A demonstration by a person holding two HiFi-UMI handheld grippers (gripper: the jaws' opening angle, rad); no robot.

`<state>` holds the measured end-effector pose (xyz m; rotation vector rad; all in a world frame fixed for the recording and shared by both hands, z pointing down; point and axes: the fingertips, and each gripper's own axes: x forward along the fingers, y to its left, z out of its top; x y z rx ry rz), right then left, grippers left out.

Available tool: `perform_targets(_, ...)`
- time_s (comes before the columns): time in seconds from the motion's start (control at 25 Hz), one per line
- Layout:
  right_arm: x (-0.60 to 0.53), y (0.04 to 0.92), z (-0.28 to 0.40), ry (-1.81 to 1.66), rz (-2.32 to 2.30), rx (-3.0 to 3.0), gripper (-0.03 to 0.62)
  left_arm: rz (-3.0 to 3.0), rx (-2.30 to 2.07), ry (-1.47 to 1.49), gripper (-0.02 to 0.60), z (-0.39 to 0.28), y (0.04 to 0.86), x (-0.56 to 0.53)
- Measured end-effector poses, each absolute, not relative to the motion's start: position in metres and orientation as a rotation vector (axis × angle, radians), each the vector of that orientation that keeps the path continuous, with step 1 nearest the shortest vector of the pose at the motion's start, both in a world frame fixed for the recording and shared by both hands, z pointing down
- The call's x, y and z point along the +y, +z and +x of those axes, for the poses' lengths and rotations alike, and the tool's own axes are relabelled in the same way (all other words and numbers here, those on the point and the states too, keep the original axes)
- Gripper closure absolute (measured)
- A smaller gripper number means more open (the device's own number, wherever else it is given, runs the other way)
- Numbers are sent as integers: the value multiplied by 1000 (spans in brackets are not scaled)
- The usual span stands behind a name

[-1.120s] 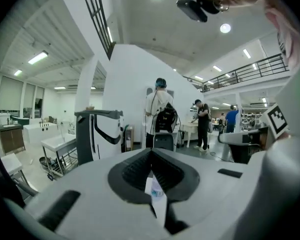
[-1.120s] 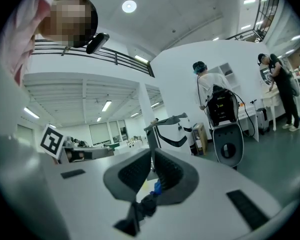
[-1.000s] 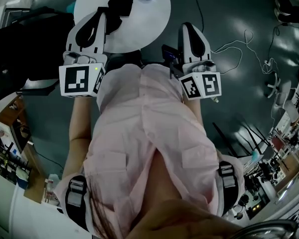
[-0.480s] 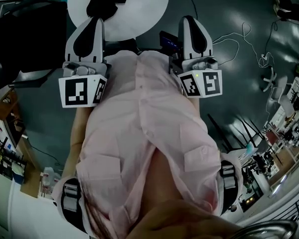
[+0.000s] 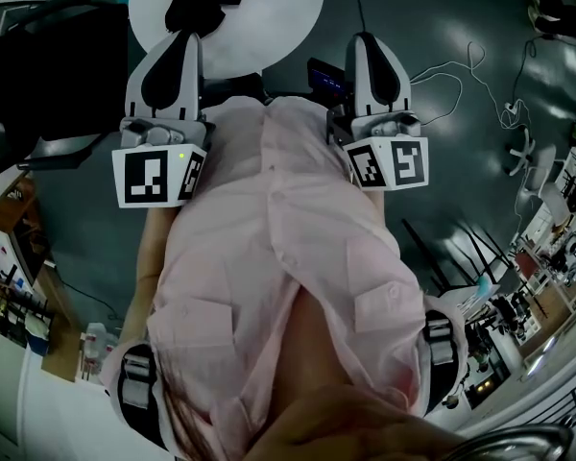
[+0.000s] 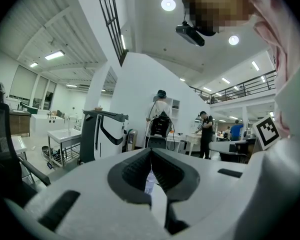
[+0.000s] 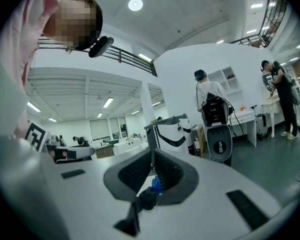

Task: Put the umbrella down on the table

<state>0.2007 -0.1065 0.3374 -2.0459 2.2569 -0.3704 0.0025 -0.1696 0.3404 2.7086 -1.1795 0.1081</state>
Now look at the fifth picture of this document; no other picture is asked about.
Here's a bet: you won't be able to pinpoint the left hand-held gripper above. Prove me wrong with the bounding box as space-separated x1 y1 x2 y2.
110 33 217 209

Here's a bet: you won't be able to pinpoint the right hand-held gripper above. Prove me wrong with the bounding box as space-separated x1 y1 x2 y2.
328 31 431 192

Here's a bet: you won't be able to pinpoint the person's right forearm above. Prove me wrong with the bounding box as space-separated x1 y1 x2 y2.
370 188 391 242

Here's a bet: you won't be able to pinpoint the person's left forearm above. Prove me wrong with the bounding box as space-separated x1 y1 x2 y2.
120 206 180 354

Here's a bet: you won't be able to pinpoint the person's black trousers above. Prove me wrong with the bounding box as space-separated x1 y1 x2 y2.
202 77 313 109

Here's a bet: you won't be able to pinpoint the black office chair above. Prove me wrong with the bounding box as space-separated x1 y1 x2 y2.
0 0 132 172

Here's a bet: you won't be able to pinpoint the white round table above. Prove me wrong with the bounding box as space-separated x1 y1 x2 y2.
128 0 326 79

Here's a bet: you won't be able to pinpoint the pink shirt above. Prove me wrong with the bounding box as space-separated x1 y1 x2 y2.
98 94 467 461

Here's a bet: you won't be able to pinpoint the white office chair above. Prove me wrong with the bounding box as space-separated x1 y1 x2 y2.
505 127 573 221

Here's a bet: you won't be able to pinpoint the wooden cabinet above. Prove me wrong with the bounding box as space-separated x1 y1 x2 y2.
0 170 84 379

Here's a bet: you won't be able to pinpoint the grey table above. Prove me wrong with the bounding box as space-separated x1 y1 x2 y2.
438 282 504 312

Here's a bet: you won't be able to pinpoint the pack of water bottles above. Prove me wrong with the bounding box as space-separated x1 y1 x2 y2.
79 322 122 384

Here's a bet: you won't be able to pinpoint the blue bin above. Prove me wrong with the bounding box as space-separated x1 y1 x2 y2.
25 323 53 355

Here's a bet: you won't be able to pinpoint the person's face and neck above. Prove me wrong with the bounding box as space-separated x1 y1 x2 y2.
263 290 462 461

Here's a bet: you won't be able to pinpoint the metal headset rim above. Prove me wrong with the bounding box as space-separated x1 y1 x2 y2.
441 424 575 461

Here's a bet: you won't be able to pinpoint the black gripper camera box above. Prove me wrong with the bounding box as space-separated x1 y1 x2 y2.
306 58 354 114

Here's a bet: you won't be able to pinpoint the white cable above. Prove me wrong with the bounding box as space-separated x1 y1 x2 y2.
409 40 525 130

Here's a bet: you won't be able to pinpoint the black power cable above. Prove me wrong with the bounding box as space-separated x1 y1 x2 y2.
348 0 368 34

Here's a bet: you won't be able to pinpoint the thin black cable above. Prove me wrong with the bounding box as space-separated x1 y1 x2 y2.
510 36 540 109

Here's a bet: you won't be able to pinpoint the black metal table frame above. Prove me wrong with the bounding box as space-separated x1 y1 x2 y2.
400 216 516 298

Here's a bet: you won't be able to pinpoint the black grey harness strap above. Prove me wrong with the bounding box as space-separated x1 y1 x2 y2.
117 343 160 450
420 308 460 417

